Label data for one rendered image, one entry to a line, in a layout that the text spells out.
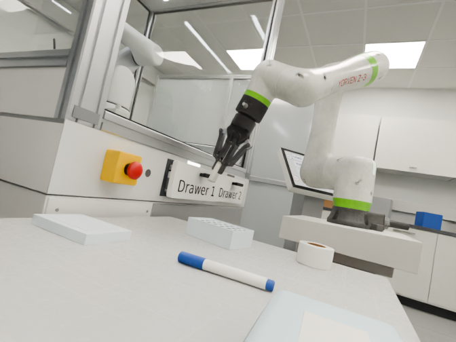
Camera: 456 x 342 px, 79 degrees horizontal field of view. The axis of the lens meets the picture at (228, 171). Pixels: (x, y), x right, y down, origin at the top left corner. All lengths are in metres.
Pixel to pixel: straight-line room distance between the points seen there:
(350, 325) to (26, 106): 0.69
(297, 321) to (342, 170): 0.88
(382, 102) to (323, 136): 3.63
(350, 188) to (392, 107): 3.76
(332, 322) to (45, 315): 0.20
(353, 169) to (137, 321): 0.89
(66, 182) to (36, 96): 0.20
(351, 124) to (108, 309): 4.13
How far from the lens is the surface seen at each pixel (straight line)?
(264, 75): 0.88
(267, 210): 2.57
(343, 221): 1.02
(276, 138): 2.63
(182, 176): 0.84
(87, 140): 0.64
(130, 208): 0.76
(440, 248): 3.83
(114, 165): 0.64
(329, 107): 1.20
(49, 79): 0.70
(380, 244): 0.87
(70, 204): 0.65
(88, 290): 0.30
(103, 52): 0.67
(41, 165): 0.64
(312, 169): 1.12
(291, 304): 0.23
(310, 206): 1.79
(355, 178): 1.03
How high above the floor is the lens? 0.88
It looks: 4 degrees up
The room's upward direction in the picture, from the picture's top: 12 degrees clockwise
